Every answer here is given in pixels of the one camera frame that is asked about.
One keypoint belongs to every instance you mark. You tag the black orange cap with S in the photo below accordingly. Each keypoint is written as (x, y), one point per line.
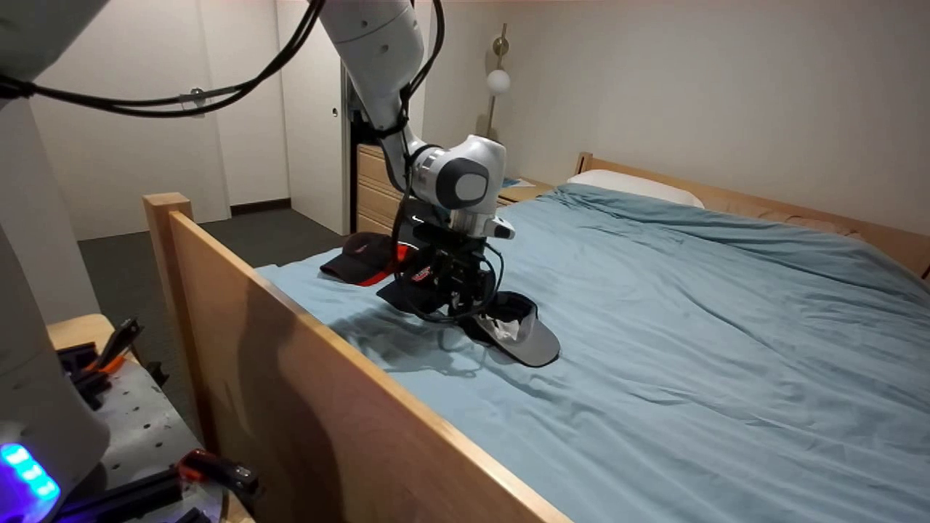
(356, 255)

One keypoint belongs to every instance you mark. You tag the black bar tool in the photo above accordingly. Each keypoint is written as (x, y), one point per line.
(126, 495)

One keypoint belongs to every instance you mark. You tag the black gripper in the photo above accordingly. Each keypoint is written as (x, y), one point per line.
(450, 260)

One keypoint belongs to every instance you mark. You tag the small blue item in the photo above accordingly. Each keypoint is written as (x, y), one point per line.
(511, 180)

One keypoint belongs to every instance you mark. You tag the wall lamp with globe bulb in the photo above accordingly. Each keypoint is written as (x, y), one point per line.
(497, 79)

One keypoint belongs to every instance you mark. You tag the wooden nightstand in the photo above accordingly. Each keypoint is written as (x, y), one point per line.
(527, 193)

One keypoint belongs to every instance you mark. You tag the wooden bed frame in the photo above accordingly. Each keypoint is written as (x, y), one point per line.
(292, 417)

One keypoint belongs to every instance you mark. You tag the red black hand tool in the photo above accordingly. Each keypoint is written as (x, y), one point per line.
(219, 472)

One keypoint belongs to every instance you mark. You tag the wooden drawer dresser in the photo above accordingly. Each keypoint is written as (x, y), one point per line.
(372, 193)

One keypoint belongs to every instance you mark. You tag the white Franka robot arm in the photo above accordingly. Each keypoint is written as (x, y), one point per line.
(379, 39)

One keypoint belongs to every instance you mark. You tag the white pillow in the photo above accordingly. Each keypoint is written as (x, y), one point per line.
(629, 184)

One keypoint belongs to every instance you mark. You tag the white door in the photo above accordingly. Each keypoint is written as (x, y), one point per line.
(145, 164)

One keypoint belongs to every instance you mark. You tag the black cap with red-white logo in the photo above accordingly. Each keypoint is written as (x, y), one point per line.
(527, 337)

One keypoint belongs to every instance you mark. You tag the light blue bed sheet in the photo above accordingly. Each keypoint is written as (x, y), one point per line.
(726, 367)

